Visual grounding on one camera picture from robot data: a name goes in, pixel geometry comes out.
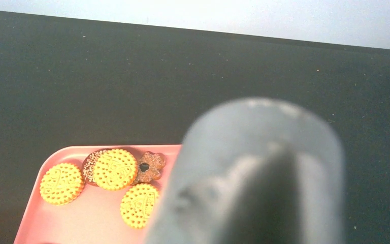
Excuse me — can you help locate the chocolate sprinkled donut cookie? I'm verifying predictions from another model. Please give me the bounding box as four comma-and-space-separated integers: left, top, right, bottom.
81, 148, 110, 187

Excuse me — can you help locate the steel tong right blade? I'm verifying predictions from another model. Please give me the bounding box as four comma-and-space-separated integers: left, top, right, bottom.
144, 98, 345, 243

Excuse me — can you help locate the dark flower sprinkled cookie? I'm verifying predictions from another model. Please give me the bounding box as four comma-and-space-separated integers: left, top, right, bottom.
132, 151, 166, 186

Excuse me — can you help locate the round waffle cookie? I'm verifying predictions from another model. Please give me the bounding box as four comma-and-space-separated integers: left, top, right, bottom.
40, 163, 85, 206
120, 183, 159, 229
93, 149, 138, 191

